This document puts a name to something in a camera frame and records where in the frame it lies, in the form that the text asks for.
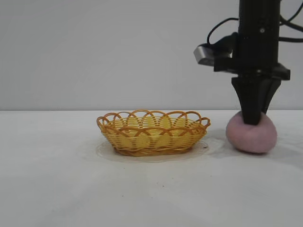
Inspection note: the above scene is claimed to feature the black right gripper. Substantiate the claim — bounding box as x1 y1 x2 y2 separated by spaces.
214 22 291 125

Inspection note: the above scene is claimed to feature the pink peach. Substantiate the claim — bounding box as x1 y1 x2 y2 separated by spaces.
225 111 278 155

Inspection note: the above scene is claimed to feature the yellow woven wicker basket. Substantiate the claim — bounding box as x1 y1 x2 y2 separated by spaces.
96 109 211 157

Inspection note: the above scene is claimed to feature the black right camera cable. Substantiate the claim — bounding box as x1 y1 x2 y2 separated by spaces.
207 17 240 59

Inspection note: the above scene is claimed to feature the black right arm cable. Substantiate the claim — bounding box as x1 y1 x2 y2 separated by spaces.
279 6 303 44

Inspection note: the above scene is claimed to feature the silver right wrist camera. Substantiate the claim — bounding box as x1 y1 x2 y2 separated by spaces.
193 44 232 67

